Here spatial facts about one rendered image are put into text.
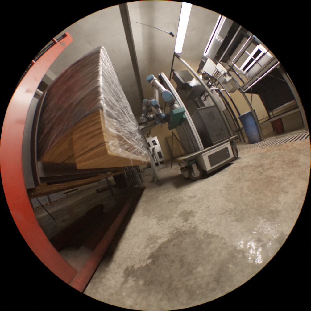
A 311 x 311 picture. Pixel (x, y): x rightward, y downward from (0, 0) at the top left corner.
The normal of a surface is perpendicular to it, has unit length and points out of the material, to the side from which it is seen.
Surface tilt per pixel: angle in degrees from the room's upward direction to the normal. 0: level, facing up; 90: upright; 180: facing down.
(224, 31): 90
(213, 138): 90
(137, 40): 180
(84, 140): 88
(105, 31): 180
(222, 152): 90
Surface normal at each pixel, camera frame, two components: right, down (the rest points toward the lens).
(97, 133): -0.01, -0.08
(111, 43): 0.35, 0.94
